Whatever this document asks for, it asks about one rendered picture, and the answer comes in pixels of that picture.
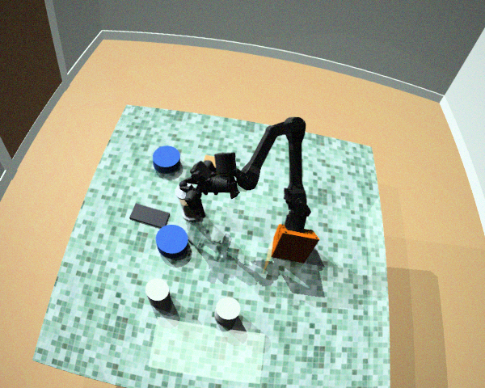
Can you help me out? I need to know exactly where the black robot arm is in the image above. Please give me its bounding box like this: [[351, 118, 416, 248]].
[[190, 117, 311, 233]]

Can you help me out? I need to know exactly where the glass french press coffee maker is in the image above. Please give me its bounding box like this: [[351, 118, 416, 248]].
[[175, 180, 205, 221]]

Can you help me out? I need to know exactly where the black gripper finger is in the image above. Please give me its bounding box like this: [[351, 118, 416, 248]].
[[179, 183, 194, 193], [184, 176, 198, 184]]

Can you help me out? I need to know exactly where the blue cylinder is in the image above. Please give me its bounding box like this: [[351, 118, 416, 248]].
[[155, 225, 188, 259], [153, 145, 180, 174]]

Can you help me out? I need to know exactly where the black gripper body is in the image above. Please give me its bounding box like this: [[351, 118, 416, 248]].
[[184, 159, 218, 210]]

